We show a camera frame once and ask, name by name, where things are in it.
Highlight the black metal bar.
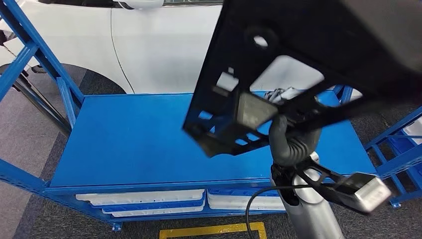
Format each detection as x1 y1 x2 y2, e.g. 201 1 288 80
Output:
13 74 72 136

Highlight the white car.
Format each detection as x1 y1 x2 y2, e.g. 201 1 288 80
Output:
0 0 363 101

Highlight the black plastic plate bracket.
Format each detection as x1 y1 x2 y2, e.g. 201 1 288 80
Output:
182 0 422 158

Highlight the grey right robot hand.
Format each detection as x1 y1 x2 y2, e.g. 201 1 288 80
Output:
263 87 302 149

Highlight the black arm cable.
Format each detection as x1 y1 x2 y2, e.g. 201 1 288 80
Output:
245 185 317 239

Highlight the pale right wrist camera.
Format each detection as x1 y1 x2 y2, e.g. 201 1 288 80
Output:
331 172 392 216

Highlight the yellow floor tape square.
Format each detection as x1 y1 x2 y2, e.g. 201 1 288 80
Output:
159 222 268 239

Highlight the blue plastic bin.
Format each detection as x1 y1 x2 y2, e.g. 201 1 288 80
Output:
208 188 281 198
92 198 207 214

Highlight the large white plastic bin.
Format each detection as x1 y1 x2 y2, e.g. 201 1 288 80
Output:
403 117 422 146

